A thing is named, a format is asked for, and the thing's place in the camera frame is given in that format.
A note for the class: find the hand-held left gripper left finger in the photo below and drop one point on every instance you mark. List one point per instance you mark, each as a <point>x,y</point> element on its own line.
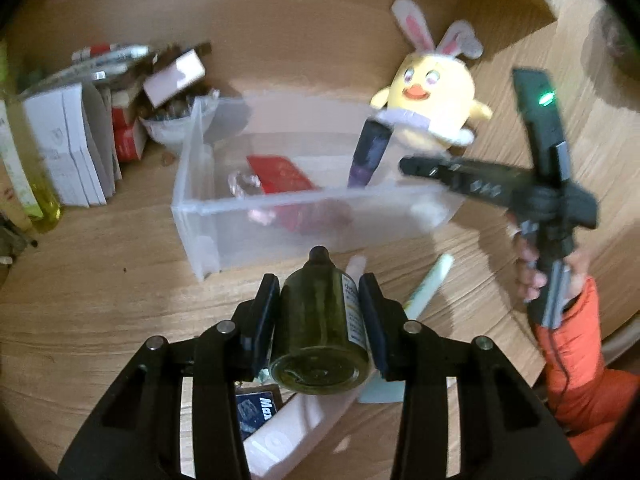
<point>266,315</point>

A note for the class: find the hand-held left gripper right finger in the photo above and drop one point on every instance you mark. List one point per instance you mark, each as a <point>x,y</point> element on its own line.
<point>375,325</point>

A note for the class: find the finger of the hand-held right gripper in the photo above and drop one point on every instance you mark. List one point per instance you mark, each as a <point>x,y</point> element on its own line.
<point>465,180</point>

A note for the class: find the dark green bottle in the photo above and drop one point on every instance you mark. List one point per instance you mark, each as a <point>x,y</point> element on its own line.
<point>320,340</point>

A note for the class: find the pale pink small tube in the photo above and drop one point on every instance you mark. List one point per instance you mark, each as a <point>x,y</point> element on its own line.
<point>356,267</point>

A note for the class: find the mint white small tube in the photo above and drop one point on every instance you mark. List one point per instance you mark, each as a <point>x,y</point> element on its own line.
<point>382,392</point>

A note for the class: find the mint white long stick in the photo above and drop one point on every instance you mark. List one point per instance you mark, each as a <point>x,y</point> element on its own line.
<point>430,285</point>

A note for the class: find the clear plastic storage box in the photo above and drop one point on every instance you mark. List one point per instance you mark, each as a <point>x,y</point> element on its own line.
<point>230,232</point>

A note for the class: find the dark purple bottle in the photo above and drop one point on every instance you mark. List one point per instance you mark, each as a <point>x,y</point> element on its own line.
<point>372,145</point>

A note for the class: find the red packet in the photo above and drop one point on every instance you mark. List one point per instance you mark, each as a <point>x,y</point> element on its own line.
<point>280,172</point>

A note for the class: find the person's right forearm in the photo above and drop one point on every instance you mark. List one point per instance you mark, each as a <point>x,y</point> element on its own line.
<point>575,360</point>

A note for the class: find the person's right hand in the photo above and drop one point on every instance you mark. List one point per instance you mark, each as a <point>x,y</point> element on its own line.
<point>529,275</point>

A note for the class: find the yellow chick plush toy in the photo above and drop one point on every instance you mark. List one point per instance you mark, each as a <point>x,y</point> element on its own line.
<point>435,95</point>

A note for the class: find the red box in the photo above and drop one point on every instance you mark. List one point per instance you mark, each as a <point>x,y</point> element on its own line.
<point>127,140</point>

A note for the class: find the small white cardboard box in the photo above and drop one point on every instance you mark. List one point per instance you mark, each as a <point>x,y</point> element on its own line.
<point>175,77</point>

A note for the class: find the white folded paper stack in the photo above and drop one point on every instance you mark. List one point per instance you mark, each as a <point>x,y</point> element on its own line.
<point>65,150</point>

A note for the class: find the yellow spray bottle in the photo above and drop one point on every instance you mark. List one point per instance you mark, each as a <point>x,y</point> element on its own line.
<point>30,180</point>

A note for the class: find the pile of papers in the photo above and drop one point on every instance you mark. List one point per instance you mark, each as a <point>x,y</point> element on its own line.
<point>95,72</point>

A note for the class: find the red white marker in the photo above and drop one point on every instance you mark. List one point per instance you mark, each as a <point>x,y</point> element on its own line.
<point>110,51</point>

